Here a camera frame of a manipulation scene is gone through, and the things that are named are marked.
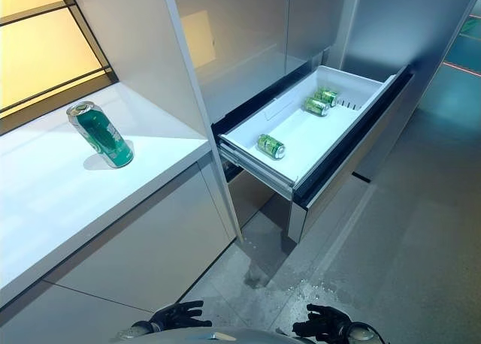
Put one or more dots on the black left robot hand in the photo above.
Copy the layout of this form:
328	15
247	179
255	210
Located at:
176	317

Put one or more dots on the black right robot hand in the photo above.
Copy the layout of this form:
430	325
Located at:
323	323

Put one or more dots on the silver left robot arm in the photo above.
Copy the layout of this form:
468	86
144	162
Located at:
141	331

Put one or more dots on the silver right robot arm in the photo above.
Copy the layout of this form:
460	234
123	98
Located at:
362	332

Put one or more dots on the white fridge drawer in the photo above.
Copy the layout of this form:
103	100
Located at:
300	133

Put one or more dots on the stainless steel fridge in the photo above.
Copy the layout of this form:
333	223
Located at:
300	96

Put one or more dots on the grey robot torso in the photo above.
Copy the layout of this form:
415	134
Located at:
225	336

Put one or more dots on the white counter cabinet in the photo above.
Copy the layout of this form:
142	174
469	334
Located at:
101	216

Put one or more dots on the small green drink can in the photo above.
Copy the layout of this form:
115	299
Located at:
271	145
327	96
318	106

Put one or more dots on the tall green drink can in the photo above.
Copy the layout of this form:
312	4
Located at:
102	134

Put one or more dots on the black framed lit window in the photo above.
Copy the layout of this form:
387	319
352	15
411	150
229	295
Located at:
45	47

